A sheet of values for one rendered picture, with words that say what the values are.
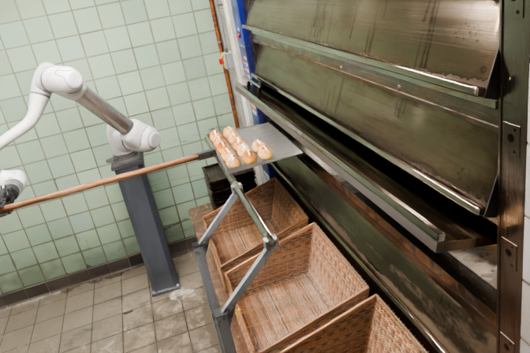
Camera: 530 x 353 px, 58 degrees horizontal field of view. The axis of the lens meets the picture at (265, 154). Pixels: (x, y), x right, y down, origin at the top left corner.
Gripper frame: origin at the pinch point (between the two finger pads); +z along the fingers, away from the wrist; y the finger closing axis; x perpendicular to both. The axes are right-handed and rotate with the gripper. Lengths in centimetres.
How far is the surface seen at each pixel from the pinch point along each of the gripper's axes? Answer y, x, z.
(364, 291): 35, -131, 90
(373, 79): -46, -137, 100
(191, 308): 120, -67, -45
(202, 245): 24, -80, 42
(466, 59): -58, -136, 142
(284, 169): 23, -135, -6
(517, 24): -66, -137, 154
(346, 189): 2, -137, 72
